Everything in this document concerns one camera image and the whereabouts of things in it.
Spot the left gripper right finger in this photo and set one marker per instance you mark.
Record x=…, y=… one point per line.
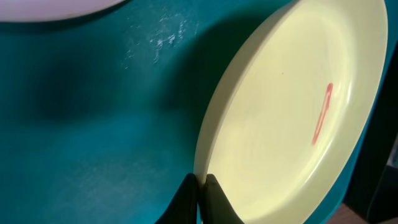
x=215, y=207

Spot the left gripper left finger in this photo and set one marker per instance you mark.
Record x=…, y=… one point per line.
x=183, y=207

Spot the yellow-green round plate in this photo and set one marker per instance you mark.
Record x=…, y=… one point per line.
x=291, y=106

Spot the teal plastic tray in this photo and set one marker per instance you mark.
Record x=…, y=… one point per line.
x=101, y=114

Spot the white round plate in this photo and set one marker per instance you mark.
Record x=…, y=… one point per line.
x=50, y=10

